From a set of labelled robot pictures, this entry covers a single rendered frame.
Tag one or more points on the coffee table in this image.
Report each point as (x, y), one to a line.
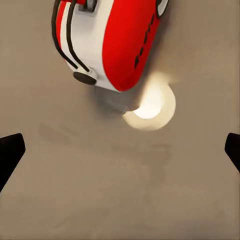
(147, 163)

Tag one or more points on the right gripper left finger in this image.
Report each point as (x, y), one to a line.
(12, 149)

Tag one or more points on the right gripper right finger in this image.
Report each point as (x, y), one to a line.
(232, 148)

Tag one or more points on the radio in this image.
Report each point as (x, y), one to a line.
(106, 42)

